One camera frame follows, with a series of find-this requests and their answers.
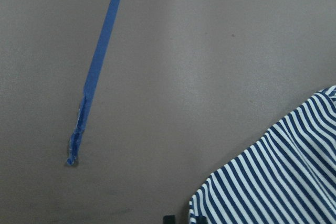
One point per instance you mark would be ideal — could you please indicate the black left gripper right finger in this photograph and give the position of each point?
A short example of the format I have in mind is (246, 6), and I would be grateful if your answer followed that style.
(201, 220)

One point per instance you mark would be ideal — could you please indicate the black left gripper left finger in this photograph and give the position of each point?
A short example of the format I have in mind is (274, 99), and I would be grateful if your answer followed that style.
(169, 219)

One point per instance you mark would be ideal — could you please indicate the striped polo shirt white collar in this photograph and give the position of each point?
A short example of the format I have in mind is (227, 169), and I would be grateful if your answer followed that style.
(287, 176)

